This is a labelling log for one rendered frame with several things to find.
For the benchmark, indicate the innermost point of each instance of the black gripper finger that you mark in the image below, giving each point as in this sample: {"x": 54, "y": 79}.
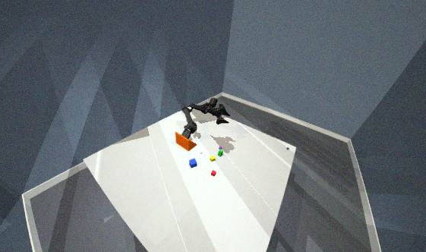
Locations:
{"x": 225, "y": 113}
{"x": 223, "y": 121}

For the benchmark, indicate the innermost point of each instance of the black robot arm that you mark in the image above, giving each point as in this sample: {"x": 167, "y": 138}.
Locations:
{"x": 191, "y": 126}

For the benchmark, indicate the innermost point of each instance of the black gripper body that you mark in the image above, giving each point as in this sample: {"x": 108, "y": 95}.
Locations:
{"x": 218, "y": 116}

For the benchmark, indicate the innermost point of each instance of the blue cube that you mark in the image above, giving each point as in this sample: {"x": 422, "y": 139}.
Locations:
{"x": 192, "y": 163}

